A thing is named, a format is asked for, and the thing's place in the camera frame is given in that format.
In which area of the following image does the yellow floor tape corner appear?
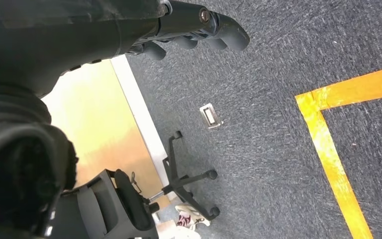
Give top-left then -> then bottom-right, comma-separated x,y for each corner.
294,64 -> 382,239

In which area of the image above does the white bag with red print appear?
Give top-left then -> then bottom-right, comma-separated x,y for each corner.
174,203 -> 211,231

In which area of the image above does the silver floor socket plate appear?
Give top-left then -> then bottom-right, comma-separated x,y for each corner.
199,103 -> 224,129

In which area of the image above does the black office chair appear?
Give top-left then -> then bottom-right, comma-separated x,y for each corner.
51,130 -> 221,239

